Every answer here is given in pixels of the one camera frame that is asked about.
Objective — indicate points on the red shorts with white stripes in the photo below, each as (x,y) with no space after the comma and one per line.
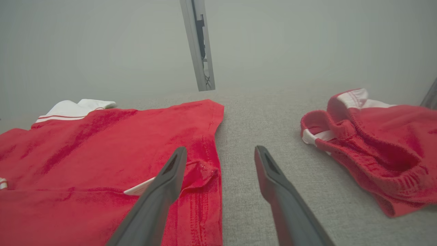
(382,150)

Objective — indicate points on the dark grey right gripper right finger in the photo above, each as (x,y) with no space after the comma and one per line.
(290,212)

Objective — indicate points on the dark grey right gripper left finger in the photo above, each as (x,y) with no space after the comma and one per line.
(150,208)

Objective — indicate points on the grey metal partition post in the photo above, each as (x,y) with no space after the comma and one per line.
(192,41)

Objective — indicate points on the red shirt with white collar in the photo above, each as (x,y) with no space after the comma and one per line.
(85,153)

